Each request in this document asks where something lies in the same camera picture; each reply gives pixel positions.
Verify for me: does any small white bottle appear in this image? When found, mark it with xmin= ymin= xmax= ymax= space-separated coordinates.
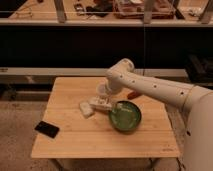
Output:
xmin=89 ymin=97 xmax=113 ymax=110

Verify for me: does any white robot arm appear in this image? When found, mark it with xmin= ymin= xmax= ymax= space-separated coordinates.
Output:
xmin=98 ymin=58 xmax=213 ymax=171

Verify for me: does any brown sausage toy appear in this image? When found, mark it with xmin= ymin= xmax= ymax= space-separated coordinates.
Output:
xmin=127 ymin=91 xmax=141 ymax=100

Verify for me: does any wooden table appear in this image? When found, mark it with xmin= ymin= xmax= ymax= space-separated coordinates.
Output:
xmin=31 ymin=77 xmax=180 ymax=159

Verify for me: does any green bowl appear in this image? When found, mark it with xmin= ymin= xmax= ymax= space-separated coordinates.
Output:
xmin=108 ymin=101 xmax=142 ymax=132

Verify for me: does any red tray on shelf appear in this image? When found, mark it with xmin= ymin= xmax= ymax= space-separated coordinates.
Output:
xmin=113 ymin=0 xmax=175 ymax=19

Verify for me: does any black device on shelf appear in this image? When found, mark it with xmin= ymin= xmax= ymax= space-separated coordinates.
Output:
xmin=73 ymin=3 xmax=85 ymax=16

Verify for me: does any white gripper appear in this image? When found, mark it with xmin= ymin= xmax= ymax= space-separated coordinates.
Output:
xmin=102 ymin=83 xmax=117 ymax=98

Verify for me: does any black smartphone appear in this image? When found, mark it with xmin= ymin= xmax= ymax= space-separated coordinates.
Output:
xmin=35 ymin=121 xmax=59 ymax=138

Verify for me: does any white rectangular block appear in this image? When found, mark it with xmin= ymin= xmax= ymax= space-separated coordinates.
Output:
xmin=79 ymin=102 xmax=94 ymax=118

